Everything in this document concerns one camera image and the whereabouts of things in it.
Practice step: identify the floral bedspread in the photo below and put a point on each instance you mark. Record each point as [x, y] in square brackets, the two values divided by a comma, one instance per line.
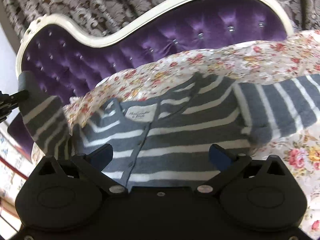
[257, 62]

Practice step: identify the purple tufted white-framed headboard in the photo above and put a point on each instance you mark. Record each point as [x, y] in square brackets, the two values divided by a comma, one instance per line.
[68, 62]

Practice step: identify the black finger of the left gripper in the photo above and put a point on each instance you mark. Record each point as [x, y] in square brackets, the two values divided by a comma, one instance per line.
[14, 99]

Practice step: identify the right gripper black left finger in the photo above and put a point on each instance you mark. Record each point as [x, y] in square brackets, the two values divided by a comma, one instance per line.
[91, 166]

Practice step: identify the grey white striped cardigan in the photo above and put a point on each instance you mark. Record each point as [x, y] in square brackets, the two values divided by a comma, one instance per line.
[166, 140]

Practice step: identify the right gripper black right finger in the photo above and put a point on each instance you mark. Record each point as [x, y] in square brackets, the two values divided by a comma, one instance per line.
[232, 170]

